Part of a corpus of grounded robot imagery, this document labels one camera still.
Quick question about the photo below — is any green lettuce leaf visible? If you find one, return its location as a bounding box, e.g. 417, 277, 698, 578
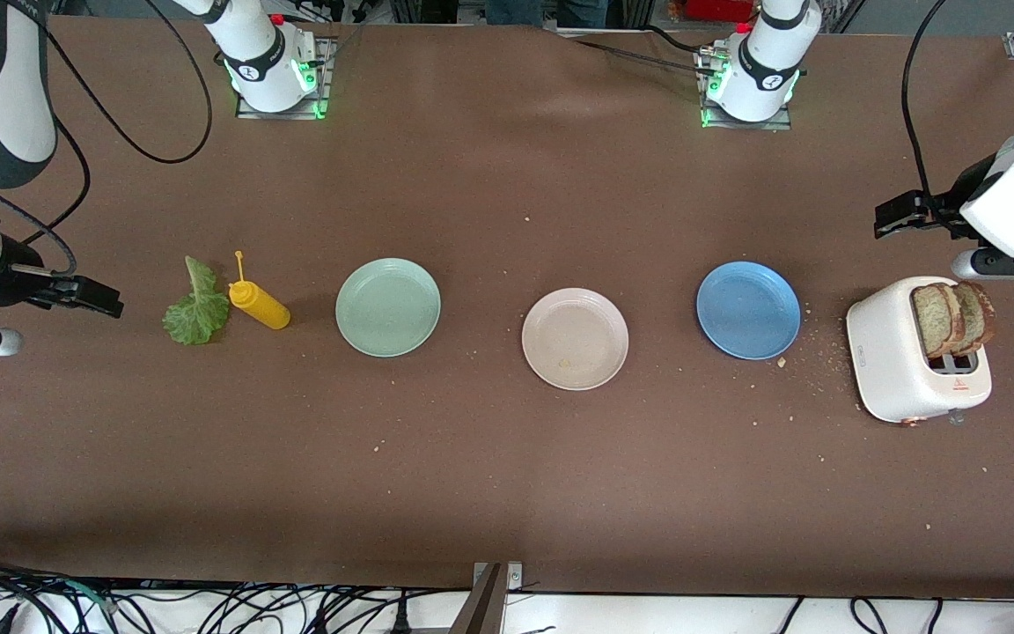
162, 255, 231, 346

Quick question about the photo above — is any brown bread slice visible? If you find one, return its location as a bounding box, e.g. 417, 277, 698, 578
952, 281, 996, 356
912, 284, 966, 358

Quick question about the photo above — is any yellow squeeze bottle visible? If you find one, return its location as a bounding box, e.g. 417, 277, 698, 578
227, 251, 291, 331

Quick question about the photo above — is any blue plate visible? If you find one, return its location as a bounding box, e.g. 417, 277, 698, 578
695, 261, 802, 361

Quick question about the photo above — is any pale green plate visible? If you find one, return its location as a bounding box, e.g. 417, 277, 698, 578
335, 257, 442, 358

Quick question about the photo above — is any beige plate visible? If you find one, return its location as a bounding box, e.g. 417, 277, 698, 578
521, 287, 630, 392

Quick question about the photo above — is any white toaster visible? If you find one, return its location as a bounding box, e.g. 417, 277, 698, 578
845, 276, 994, 427

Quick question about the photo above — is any red box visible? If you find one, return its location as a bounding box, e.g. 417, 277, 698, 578
683, 0, 759, 23

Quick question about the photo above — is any person in blue jeans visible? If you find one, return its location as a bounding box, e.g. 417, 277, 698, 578
485, 0, 609, 27

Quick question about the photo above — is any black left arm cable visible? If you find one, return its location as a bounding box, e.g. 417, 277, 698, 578
901, 0, 1014, 239

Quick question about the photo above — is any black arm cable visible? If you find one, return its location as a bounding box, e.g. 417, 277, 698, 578
0, 0, 214, 276
901, 0, 1014, 239

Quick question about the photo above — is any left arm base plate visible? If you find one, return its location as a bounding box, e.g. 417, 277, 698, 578
699, 48, 794, 131

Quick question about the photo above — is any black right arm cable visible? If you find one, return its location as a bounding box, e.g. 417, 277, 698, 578
0, 0, 214, 276

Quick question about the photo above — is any black base cable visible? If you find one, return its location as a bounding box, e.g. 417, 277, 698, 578
643, 25, 707, 55
573, 40, 712, 73

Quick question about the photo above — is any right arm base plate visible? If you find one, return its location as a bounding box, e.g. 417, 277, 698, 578
237, 40, 332, 120

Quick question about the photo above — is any aluminium profile post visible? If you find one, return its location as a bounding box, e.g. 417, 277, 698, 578
450, 562, 524, 634

